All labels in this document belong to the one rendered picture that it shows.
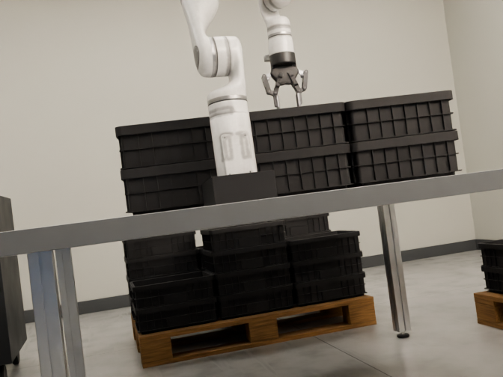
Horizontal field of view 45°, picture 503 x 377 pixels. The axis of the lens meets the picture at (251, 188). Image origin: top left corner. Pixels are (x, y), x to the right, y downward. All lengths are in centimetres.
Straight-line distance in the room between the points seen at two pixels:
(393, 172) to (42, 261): 93
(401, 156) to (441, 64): 450
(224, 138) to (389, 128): 51
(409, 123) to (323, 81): 391
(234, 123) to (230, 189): 16
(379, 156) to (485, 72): 419
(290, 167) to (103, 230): 67
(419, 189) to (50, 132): 417
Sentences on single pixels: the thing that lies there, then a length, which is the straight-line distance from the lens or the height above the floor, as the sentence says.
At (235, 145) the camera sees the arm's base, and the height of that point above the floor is 83.
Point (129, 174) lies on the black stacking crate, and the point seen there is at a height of 81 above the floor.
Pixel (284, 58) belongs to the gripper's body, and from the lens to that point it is 177.
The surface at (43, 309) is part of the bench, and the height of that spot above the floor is 50.
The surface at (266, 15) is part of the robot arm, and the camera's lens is 184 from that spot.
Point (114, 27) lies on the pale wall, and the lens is 529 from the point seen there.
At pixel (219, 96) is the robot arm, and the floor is 94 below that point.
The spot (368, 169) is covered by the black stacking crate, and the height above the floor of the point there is 75.
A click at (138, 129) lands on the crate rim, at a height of 92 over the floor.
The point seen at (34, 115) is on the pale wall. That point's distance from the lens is 513.
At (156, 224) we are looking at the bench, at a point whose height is 68.
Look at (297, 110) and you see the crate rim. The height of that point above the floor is 92.
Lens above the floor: 69
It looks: 2 degrees up
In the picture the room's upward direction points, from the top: 7 degrees counter-clockwise
